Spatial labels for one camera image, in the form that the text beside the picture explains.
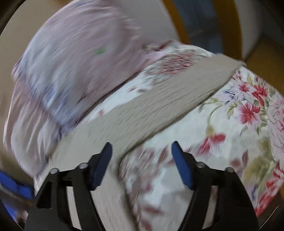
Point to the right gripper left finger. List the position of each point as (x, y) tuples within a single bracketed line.
[(51, 210)]

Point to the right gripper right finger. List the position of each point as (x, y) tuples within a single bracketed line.
[(219, 200)]

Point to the beige cable-knit sweater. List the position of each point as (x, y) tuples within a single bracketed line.
[(136, 121)]

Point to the floral bedspread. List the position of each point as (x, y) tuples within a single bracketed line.
[(240, 126)]

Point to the pink floral pillow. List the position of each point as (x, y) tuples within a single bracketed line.
[(80, 54)]

